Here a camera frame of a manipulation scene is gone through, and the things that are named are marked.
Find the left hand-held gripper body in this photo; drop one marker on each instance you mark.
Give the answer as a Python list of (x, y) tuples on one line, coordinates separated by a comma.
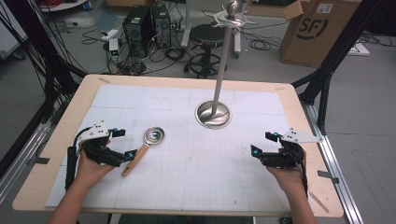
[(96, 132)]

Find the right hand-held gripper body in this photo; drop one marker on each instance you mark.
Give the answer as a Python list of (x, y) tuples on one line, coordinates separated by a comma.
[(291, 155)]

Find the metal stand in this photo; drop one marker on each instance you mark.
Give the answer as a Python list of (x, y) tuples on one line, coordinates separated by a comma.
[(218, 93)]

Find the person's right hand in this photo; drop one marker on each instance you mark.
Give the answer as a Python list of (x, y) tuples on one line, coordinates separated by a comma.
[(288, 179)]

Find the person's left hand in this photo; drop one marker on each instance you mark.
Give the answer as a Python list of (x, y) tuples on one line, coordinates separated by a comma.
[(90, 172)]

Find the black tape piece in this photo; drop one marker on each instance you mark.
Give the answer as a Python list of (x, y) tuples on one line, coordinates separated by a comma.
[(327, 175), (42, 160)]

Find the thin wooden stick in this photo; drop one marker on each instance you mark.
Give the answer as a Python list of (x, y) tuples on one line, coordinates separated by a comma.
[(318, 202)]

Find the white grid mat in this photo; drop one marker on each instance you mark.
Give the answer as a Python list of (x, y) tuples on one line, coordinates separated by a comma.
[(193, 168)]

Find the wooden table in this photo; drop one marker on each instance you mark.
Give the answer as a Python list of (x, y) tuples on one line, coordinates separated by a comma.
[(46, 177)]

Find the small white device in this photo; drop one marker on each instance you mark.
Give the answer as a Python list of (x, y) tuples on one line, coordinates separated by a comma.
[(114, 48)]

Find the white power strip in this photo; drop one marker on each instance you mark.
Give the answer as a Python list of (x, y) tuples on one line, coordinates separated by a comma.
[(358, 49), (109, 34)]

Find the black computer tower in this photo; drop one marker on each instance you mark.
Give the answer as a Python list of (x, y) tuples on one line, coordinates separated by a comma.
[(137, 31), (162, 26)]

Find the large cardboard box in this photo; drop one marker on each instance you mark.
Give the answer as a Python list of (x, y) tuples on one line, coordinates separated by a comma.
[(314, 40)]

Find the black round stool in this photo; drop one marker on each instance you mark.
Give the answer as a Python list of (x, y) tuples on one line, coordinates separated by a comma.
[(207, 35)]

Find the open cardboard box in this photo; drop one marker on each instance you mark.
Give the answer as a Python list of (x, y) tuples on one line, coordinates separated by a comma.
[(274, 9)]

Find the white round table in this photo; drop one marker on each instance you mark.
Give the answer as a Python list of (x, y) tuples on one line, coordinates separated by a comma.
[(59, 6)]

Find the aluminium rail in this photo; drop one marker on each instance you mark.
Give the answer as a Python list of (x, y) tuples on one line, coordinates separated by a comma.
[(336, 161), (18, 165)]

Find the black metal frame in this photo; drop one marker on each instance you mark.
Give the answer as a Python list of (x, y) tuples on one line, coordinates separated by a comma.
[(49, 74), (330, 62)]

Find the white metal post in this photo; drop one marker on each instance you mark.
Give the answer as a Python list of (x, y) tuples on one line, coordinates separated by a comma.
[(186, 28)]

